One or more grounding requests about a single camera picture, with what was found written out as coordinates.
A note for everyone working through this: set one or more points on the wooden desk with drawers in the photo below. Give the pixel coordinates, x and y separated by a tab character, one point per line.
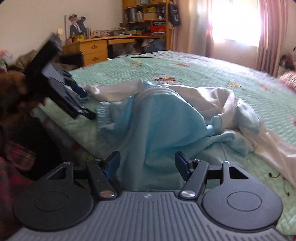
96	50

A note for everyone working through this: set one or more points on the red plaid cloth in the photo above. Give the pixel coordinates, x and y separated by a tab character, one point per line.
14	158

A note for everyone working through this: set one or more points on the wooden bookshelf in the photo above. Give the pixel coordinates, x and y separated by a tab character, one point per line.
147	19

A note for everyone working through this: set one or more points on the pink right curtain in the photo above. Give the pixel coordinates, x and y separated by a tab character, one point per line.
274	17

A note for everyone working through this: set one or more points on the child portrait photo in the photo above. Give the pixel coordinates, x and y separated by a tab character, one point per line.
76	27

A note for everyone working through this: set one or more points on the cluttered white nightstand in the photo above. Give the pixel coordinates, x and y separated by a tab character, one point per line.
287	63

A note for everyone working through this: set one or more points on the floral folded duvet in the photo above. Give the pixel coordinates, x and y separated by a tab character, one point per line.
289	80

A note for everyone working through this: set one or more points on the green quilted bee bedspread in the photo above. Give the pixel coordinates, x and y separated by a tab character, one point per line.
273	102

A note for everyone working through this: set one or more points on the dark hanging tote bag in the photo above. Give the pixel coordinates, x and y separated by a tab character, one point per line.
174	14

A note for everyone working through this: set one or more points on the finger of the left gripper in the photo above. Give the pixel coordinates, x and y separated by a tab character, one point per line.
69	81
62	97

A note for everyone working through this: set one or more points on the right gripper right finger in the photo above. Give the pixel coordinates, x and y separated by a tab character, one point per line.
194	173

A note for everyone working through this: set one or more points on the olive padded coat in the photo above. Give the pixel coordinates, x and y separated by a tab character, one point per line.
23	61

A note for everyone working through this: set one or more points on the pink left curtain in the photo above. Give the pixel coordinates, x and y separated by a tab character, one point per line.
194	34

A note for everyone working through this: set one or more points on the pink curtain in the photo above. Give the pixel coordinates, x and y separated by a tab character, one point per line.
274	17
194	34

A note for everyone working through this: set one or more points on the light blue white jacket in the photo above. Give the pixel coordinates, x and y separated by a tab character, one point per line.
148	124

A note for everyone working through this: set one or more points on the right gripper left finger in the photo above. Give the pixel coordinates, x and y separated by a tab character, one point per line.
100	175

